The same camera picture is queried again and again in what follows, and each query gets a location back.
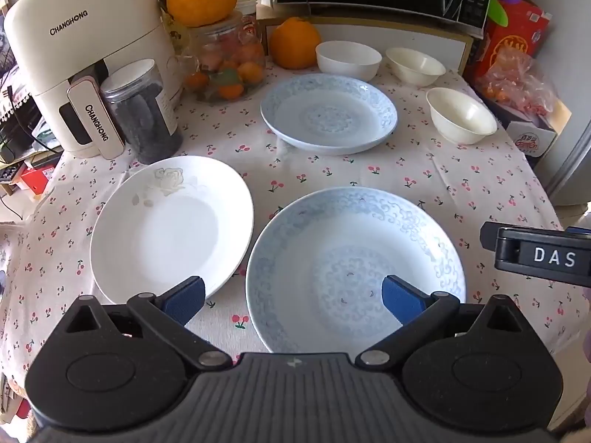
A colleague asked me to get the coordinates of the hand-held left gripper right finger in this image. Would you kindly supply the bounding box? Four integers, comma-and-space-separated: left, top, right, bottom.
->
355, 274, 522, 372

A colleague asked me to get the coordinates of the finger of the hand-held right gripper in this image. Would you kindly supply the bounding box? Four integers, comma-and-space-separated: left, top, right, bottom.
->
480, 221, 591, 287

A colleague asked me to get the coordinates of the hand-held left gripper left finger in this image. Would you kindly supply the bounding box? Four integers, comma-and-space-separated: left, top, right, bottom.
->
65, 276, 232, 372

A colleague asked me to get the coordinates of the white rose print plate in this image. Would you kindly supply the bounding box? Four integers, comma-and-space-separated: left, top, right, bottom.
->
90, 156, 255, 304

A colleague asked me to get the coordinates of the blue patterned plate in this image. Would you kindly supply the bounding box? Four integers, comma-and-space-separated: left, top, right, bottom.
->
260, 74, 399, 156
246, 187, 467, 356

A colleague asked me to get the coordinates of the cream bowl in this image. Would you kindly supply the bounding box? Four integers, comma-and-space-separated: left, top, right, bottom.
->
426, 87, 498, 145
385, 47, 447, 87

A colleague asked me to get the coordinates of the white bowl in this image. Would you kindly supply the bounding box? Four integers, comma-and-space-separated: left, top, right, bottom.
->
316, 41, 383, 83

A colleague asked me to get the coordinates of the black and white cardboard box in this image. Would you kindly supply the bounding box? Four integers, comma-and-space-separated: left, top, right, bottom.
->
471, 78, 573, 169

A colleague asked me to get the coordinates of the white refrigerator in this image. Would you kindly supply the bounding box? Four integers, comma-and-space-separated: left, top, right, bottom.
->
545, 0, 591, 206

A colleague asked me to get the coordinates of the cherry print tablecloth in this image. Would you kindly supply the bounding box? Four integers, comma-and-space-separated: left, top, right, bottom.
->
0, 55, 566, 379

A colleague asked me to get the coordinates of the plastic bag of oranges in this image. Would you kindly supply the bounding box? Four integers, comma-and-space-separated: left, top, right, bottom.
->
475, 51, 561, 116

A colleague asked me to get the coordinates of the clear jar with dark contents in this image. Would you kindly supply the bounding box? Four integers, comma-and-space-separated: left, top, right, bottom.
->
99, 59, 184, 165

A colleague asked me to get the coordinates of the small red box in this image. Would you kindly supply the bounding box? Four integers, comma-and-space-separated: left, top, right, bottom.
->
21, 166, 56, 192

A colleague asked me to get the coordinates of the red cardboard box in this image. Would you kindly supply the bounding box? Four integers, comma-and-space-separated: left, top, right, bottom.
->
480, 0, 552, 84

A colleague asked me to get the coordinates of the glass jar of tangerines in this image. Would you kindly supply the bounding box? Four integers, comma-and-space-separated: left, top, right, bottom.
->
168, 9, 267, 104

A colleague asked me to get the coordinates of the green plastic toy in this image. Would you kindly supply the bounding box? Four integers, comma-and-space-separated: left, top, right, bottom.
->
487, 0, 509, 28

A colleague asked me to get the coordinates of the cream air fryer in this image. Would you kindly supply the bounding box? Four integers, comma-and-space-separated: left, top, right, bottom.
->
4, 0, 185, 160

